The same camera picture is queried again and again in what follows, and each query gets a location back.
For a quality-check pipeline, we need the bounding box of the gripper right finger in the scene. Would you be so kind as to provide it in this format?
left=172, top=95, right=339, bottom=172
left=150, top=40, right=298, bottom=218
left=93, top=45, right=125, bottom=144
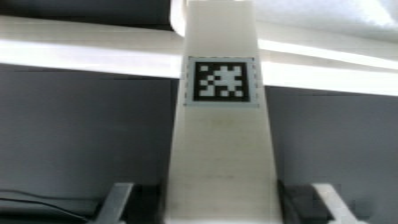
left=276, top=182, right=363, bottom=224

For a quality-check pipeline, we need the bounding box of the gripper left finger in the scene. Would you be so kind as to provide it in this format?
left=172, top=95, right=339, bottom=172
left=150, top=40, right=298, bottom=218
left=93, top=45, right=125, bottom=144
left=86, top=183, right=159, bottom=224

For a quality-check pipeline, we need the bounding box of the white desk leg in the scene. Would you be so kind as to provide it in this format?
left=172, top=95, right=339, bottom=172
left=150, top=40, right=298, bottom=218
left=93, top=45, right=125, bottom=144
left=163, top=0, right=282, bottom=224

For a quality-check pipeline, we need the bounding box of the white desk top tray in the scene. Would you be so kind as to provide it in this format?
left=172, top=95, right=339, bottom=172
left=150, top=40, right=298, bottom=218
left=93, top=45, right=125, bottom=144
left=168, top=0, right=398, bottom=43

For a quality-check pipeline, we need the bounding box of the white U-shaped fence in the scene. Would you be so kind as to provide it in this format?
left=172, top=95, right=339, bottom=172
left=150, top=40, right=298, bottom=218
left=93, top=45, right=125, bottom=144
left=0, top=16, right=398, bottom=97

